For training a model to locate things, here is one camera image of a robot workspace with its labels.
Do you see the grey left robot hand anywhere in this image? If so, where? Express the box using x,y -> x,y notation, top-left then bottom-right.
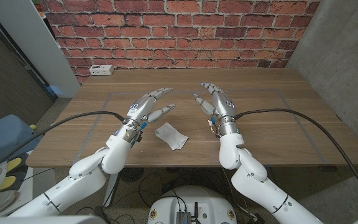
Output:
114,87 -> 177,146

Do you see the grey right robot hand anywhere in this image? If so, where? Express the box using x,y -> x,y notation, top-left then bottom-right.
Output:
193,82 -> 241,137

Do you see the grey tape strip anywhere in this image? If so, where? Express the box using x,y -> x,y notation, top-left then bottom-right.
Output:
72,93 -> 113,165
278,90 -> 328,165

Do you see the white power strip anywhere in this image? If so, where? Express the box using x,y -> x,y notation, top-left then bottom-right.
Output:
88,64 -> 115,77

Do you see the red brick printed backdrop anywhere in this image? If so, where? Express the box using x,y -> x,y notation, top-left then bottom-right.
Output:
39,0 -> 321,84

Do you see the white table leg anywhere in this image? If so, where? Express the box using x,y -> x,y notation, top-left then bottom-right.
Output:
103,172 -> 119,208

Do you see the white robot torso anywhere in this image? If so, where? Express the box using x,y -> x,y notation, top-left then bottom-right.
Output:
147,185 -> 238,224

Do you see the black yellow foot pedal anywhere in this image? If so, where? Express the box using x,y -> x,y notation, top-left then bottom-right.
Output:
0,157 -> 27,192

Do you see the white upright panel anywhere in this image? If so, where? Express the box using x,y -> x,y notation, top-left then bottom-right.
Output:
0,0 -> 81,99

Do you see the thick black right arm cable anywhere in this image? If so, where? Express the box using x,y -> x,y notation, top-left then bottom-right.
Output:
233,108 -> 358,211

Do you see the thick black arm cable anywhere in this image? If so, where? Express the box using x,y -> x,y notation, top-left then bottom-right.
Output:
233,108 -> 358,211
0,111 -> 126,180

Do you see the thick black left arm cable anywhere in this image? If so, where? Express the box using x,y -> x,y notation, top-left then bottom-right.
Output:
0,111 -> 126,180

